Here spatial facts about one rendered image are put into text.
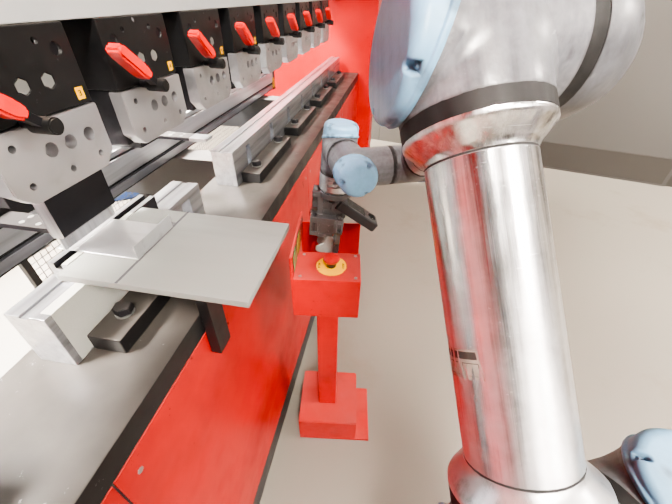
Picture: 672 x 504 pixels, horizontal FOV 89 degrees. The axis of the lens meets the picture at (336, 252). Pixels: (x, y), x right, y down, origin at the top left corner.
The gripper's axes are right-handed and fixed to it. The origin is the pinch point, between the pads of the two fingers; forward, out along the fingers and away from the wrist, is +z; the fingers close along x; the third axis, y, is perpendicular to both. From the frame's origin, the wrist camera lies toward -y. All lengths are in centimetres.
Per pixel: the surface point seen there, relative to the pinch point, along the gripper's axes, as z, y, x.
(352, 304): 2.1, -5.0, 15.1
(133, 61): -47, 30, 22
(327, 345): 27.9, -0.7, 8.2
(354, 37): -34, -1, -181
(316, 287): -2.3, 3.9, 15.1
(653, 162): 33, -267, -215
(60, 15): -51, 35, 26
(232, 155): -20.7, 28.9, -10.8
